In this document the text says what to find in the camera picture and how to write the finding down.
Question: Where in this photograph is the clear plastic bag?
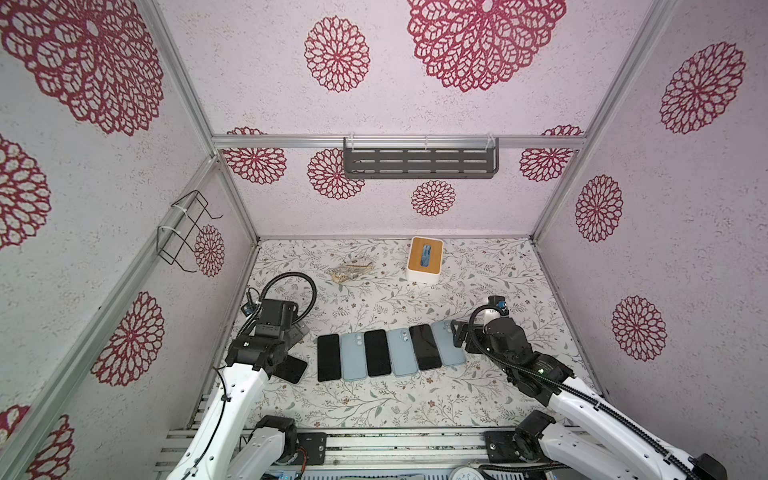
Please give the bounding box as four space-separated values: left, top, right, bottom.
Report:
329 257 375 285

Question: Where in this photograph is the grey slotted wall shelf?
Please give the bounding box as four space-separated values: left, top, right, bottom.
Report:
342 138 499 180

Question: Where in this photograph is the black corrugated left cable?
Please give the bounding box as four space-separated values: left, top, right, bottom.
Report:
239 271 318 337

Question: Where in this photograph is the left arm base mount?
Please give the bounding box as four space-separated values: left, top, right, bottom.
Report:
254 415 328 466

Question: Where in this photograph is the white wooden-top tissue box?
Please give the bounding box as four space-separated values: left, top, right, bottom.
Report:
406 236 444 285

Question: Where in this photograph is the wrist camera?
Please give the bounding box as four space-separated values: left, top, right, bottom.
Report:
488 295 509 317
240 287 261 318

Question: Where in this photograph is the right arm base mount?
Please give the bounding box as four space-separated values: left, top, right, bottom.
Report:
482 410 556 464

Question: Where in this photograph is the light blue phone case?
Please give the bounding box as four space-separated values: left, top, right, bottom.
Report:
340 332 368 381

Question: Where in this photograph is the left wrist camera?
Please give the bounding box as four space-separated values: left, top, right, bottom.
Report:
240 287 261 318

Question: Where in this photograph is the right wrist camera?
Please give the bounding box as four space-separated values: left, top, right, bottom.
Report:
488 295 509 317

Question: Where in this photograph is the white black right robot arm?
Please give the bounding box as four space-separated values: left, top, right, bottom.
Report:
451 315 728 479

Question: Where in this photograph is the black phone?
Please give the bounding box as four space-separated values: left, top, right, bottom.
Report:
273 355 308 385
363 329 392 377
409 324 442 371

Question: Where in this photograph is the aluminium front rail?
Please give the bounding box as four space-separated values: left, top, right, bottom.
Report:
153 394 506 477

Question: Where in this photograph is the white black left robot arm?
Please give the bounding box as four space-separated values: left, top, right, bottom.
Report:
168 299 299 479

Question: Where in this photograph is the round white gauge dial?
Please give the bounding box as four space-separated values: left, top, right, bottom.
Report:
448 466 484 480

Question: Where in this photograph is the black wire wall basket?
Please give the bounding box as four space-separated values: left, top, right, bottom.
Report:
155 190 223 274

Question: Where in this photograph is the light case with purple button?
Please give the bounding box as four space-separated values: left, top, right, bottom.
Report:
431 320 466 367

